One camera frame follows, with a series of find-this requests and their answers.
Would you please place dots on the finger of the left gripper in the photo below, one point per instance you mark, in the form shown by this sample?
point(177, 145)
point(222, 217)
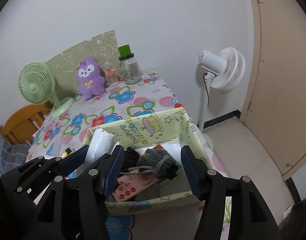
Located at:
point(71, 166)

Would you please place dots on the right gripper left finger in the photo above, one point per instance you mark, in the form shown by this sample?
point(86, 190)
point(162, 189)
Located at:
point(75, 208)

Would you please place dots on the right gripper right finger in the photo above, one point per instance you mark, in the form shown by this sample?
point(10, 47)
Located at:
point(251, 217)

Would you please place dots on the pink card packet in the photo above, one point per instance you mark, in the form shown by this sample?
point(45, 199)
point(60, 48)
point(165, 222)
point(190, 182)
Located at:
point(131, 184)

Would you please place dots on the grey drawstring pouch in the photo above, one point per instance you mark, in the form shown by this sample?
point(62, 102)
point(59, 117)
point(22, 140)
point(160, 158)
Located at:
point(155, 162)

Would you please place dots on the cartoon yellow tissue pack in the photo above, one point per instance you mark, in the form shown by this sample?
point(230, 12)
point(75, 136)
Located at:
point(66, 153)

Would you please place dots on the grey plaid pillow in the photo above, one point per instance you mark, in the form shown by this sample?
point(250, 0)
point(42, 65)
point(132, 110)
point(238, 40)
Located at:
point(12, 156)

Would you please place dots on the floral tablecloth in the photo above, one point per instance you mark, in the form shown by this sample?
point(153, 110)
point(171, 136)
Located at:
point(121, 102)

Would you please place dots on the purple plush toy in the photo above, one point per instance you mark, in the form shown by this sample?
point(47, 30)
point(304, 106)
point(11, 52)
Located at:
point(91, 82)

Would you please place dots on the green desk fan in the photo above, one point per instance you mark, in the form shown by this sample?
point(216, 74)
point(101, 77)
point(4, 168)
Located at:
point(36, 85)

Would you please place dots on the toothpick jar orange lid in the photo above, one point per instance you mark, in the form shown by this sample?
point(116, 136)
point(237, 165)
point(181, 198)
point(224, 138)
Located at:
point(112, 77)

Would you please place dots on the beige door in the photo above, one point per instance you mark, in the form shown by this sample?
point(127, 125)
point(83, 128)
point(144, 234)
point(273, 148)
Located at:
point(276, 113)

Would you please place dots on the glass jar green lid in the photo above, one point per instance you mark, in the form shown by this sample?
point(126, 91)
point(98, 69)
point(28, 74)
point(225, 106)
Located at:
point(129, 69)

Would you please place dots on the white standing fan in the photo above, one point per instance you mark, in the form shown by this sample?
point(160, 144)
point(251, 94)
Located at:
point(220, 74)

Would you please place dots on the green patterned wall mat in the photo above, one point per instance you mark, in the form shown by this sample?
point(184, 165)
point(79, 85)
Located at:
point(103, 48)

